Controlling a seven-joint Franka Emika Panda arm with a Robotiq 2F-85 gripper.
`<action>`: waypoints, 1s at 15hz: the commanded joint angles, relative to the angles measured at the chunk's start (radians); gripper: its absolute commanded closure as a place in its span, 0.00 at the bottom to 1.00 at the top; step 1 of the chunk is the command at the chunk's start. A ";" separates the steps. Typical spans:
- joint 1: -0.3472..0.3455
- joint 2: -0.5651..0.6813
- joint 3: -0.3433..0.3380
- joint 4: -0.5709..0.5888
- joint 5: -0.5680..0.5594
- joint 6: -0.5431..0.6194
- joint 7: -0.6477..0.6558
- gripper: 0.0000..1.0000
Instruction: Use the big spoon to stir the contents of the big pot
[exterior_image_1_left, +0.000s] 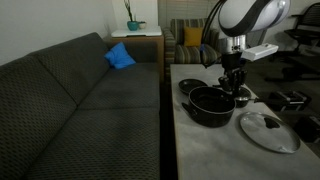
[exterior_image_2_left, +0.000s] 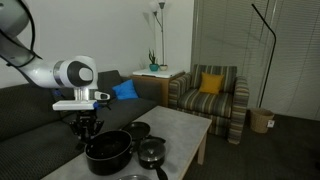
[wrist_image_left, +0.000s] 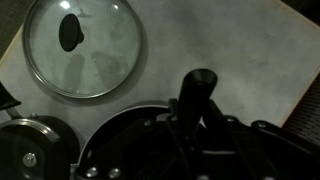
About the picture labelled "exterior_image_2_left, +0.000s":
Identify big glass pot lid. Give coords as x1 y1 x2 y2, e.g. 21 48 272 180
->
116 173 153 180

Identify wicker waste basket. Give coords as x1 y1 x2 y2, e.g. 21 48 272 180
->
249 107 276 135

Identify black curved floor lamp pole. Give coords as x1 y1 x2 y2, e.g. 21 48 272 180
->
250 3 278 109

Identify white tray table top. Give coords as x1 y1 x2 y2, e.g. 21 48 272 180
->
132 67 185 79

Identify dark grey fabric sofa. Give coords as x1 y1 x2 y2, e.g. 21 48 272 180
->
0 69 162 180

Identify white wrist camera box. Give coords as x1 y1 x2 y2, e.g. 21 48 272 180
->
51 99 98 112

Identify white two-head floor lamp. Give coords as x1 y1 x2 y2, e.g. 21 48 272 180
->
148 0 168 67

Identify thin green potted plant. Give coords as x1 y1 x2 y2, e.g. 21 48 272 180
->
147 48 158 65

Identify yellow cushion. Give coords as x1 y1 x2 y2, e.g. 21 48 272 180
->
198 72 226 96

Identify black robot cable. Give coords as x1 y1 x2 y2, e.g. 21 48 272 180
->
0 0 44 68

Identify window blinds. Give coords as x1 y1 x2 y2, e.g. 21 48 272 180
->
190 0 320 121

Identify striped armchair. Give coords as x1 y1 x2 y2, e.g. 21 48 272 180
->
167 64 250 145

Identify small black frying pan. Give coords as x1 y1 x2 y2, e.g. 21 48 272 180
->
121 121 167 144

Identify light wooden table leg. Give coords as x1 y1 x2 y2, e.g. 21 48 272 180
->
196 131 209 166

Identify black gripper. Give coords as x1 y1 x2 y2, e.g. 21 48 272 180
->
68 109 105 141

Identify big black pot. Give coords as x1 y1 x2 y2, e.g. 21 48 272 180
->
83 129 135 177

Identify blue throw pillow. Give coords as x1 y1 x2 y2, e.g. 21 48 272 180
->
111 79 140 101

